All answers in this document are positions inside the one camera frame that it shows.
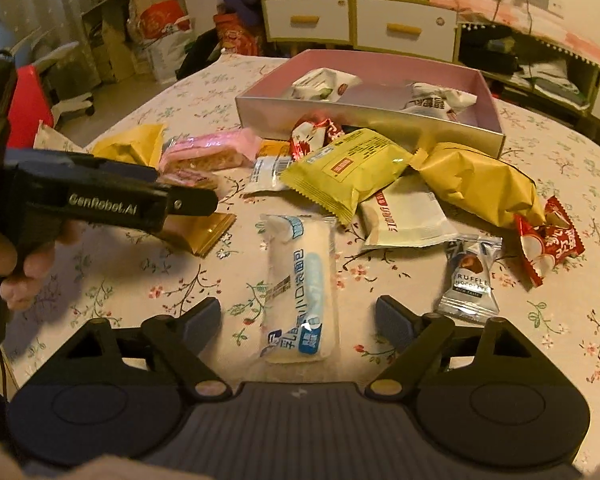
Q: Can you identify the golden yellow snack packet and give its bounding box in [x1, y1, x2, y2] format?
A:
[91, 123, 166, 169]
[412, 142, 549, 224]

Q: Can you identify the white packet black print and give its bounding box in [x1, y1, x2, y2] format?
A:
[404, 82, 479, 122]

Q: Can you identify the person's left hand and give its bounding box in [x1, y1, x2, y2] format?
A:
[0, 219, 82, 312]

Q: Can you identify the cream white snack packet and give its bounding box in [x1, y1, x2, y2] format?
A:
[359, 189, 459, 254]

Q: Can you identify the gold foil packet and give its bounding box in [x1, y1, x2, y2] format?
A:
[166, 212, 237, 259]

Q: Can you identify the red plastic stool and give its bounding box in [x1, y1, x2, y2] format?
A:
[7, 64, 56, 149]

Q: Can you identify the long white bread packet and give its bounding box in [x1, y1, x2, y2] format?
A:
[259, 213, 339, 365]

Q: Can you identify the red white plastic bag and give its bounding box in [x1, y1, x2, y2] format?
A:
[127, 0, 196, 84]

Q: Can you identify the yellow cabinet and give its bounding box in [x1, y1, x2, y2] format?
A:
[254, 0, 600, 128]

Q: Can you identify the red printed bag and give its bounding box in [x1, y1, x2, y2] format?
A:
[212, 12, 259, 57]

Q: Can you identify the silver blue chocolate packet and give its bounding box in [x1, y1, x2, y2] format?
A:
[433, 237, 504, 322]

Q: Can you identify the pink cardboard box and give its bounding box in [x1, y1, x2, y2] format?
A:
[235, 50, 506, 159]

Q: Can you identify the red white candy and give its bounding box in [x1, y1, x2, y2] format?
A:
[289, 114, 347, 162]
[513, 195, 585, 289]

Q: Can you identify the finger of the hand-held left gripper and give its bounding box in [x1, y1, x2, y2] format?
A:
[155, 180, 220, 217]

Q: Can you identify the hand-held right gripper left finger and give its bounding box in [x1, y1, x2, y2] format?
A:
[67, 296, 232, 400]

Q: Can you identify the lime yellow snack packet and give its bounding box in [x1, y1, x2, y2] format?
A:
[280, 128, 415, 225]

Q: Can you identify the small white printed packet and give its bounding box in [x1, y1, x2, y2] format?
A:
[32, 120, 89, 154]

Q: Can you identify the pink cloth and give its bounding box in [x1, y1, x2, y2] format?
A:
[426, 0, 600, 77]

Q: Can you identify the orange white barcode packet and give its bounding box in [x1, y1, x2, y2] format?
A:
[242, 139, 294, 196]

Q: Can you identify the pink cereal bar packet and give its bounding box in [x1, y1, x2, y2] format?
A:
[159, 167, 222, 197]
[157, 127, 262, 172]

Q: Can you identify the white green snack packet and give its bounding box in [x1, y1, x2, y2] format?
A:
[286, 67, 364, 104]

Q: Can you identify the stack of papers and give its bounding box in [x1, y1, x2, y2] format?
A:
[511, 57, 582, 102]

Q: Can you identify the white drawer yellow handle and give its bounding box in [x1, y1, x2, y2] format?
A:
[262, 0, 351, 44]
[354, 0, 459, 62]

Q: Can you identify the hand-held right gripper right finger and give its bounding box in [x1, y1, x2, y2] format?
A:
[369, 296, 537, 400]

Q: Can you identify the blue office chair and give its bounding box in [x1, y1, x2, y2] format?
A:
[0, 2, 97, 122]

